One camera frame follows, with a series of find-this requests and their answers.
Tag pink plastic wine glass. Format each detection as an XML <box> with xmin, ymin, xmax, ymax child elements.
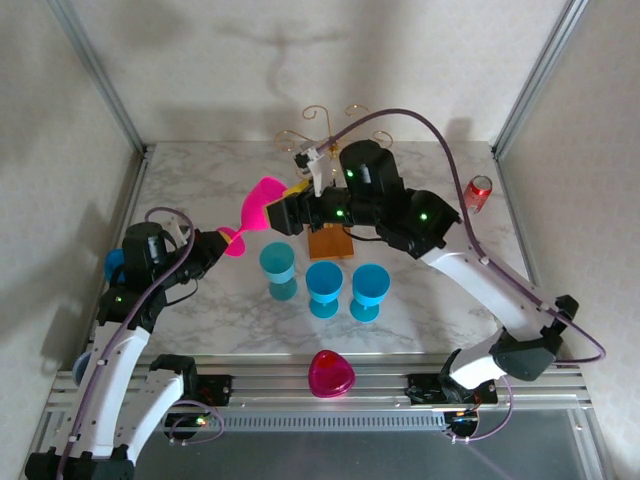
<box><xmin>215</xmin><ymin>177</ymin><xmax>291</xmax><ymax>259</ymax></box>

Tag light teal plastic wine glass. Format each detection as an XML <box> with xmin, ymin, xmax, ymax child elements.
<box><xmin>258</xmin><ymin>241</ymin><xmax>298</xmax><ymax>302</ymax></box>

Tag blue plastic wine glass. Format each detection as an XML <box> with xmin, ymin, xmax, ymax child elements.
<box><xmin>305</xmin><ymin>260</ymin><xmax>346</xmax><ymax>320</ymax></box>
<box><xmin>348</xmin><ymin>263</ymin><xmax>392</xmax><ymax>323</ymax></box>

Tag blue translucent bowl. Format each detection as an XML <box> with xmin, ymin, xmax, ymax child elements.
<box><xmin>104</xmin><ymin>248</ymin><xmax>127</xmax><ymax>284</ymax></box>

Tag red soda can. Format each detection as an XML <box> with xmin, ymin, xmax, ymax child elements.
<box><xmin>464</xmin><ymin>175</ymin><xmax>494</xmax><ymax>216</ymax></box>

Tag grey blue measuring cup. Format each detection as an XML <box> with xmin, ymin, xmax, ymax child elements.
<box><xmin>72</xmin><ymin>351</ymin><xmax>94</xmax><ymax>387</ymax></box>

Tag magenta translucent heart bowl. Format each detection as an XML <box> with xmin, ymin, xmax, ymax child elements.
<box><xmin>307</xmin><ymin>349</ymin><xmax>357</xmax><ymax>400</ymax></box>

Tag black controller board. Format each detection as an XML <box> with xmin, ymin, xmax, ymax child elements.
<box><xmin>443</xmin><ymin>408</ymin><xmax>482</xmax><ymax>437</ymax></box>
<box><xmin>164</xmin><ymin>412</ymin><xmax>212</xmax><ymax>437</ymax></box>

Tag grey metal panel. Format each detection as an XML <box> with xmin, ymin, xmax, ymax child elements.
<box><xmin>124</xmin><ymin>429</ymin><xmax>601</xmax><ymax>480</ymax></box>

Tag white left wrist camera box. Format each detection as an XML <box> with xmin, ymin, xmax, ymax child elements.
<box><xmin>291</xmin><ymin>144</ymin><xmax>327</xmax><ymax>197</ymax></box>

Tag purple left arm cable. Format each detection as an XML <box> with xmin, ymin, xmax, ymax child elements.
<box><xmin>54</xmin><ymin>206</ymin><xmax>226</xmax><ymax>480</ymax></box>

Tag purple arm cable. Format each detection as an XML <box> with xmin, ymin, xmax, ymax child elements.
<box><xmin>54</xmin><ymin>206</ymin><xmax>226</xmax><ymax>480</ymax></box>
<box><xmin>319</xmin><ymin>107</ymin><xmax>608</xmax><ymax>444</ymax></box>

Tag gold wire wine glass rack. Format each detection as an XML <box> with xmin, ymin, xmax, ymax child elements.
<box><xmin>275</xmin><ymin>103</ymin><xmax>394</xmax><ymax>262</ymax></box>

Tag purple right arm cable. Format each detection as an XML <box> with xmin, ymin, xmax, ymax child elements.
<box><xmin>319</xmin><ymin>107</ymin><xmax>608</xmax><ymax>444</ymax></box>

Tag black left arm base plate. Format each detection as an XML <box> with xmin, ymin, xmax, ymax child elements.
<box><xmin>189</xmin><ymin>373</ymin><xmax>234</xmax><ymax>407</ymax></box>

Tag aluminium frame rails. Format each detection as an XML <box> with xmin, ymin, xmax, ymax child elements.
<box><xmin>47</xmin><ymin>352</ymin><xmax>596</xmax><ymax>414</ymax></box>

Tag aluminium frame post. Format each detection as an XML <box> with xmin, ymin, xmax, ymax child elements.
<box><xmin>49</xmin><ymin>0</ymin><xmax>151</xmax><ymax>158</ymax></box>
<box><xmin>492</xmin><ymin>0</ymin><xmax>587</xmax><ymax>159</ymax></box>

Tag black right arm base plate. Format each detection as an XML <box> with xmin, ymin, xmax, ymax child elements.
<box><xmin>407</xmin><ymin>372</ymin><xmax>500</xmax><ymax>407</ymax></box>

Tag grey slotted cable duct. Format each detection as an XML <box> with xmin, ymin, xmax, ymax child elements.
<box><xmin>144</xmin><ymin>412</ymin><xmax>447</xmax><ymax>433</ymax></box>

